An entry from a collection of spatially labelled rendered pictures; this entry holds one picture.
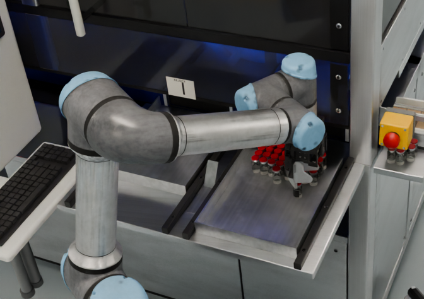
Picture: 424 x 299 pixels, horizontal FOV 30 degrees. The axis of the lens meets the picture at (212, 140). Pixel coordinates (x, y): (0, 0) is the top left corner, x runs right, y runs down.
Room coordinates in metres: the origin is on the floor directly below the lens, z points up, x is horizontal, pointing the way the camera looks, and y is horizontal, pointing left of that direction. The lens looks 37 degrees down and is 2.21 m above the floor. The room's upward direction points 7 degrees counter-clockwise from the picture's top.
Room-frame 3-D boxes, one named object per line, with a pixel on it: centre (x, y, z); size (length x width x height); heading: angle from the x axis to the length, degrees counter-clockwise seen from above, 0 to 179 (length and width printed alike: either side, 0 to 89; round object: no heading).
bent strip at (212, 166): (1.52, 0.04, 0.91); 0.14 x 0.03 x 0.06; 151
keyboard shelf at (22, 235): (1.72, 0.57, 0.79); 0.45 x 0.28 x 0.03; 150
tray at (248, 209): (1.47, -0.13, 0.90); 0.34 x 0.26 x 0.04; 150
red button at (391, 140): (1.51, -0.44, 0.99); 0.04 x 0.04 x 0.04; 60
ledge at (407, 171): (1.58, -0.49, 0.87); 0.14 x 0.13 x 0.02; 150
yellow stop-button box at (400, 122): (1.55, -0.46, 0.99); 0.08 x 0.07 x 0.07; 150
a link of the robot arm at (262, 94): (1.40, -0.13, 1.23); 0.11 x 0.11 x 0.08; 27
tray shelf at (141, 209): (1.59, 0.00, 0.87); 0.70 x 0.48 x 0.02; 60
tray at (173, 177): (1.74, 0.11, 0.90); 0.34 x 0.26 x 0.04; 150
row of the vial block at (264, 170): (1.55, -0.17, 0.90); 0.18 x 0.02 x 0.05; 60
